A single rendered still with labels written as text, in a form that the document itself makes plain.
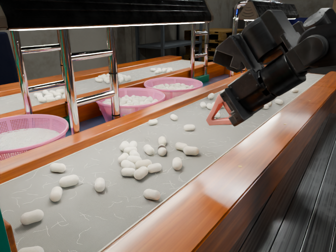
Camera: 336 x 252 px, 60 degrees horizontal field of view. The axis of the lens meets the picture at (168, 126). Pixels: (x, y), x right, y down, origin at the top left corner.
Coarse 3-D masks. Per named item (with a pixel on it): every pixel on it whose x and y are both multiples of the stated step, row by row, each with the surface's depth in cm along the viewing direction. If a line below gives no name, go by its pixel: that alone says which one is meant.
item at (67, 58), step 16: (64, 32) 69; (112, 32) 81; (64, 48) 71; (112, 48) 82; (64, 64) 72; (112, 64) 84; (64, 80) 74; (112, 80) 85; (96, 96) 82; (112, 96) 87; (112, 112) 89
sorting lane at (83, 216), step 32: (288, 96) 121; (160, 128) 87; (224, 128) 87; (256, 128) 87; (64, 160) 68; (96, 160) 68; (160, 160) 68; (192, 160) 68; (0, 192) 56; (32, 192) 56; (64, 192) 56; (96, 192) 56; (128, 192) 56; (160, 192) 56; (32, 224) 48; (64, 224) 48; (96, 224) 48; (128, 224) 48
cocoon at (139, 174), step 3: (138, 168) 61; (141, 168) 61; (144, 168) 61; (135, 171) 60; (138, 171) 60; (141, 171) 60; (144, 171) 60; (147, 171) 61; (135, 174) 59; (138, 174) 59; (141, 174) 60; (144, 174) 60; (135, 177) 60; (138, 177) 59; (141, 177) 60
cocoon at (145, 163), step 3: (144, 159) 64; (147, 159) 64; (138, 162) 63; (141, 162) 63; (144, 162) 63; (147, 162) 64; (150, 162) 64; (135, 165) 63; (138, 165) 63; (141, 165) 63; (144, 165) 63; (147, 165) 63
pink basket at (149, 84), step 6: (156, 78) 142; (162, 78) 143; (168, 78) 144; (174, 78) 144; (180, 78) 144; (186, 78) 142; (144, 84) 129; (150, 84) 139; (156, 84) 142; (180, 84) 144; (186, 84) 142; (192, 84) 140; (198, 84) 136; (162, 90) 121; (168, 90) 120; (174, 90) 120; (180, 90) 120; (186, 90) 121; (192, 90) 124; (168, 96) 122; (174, 96) 122
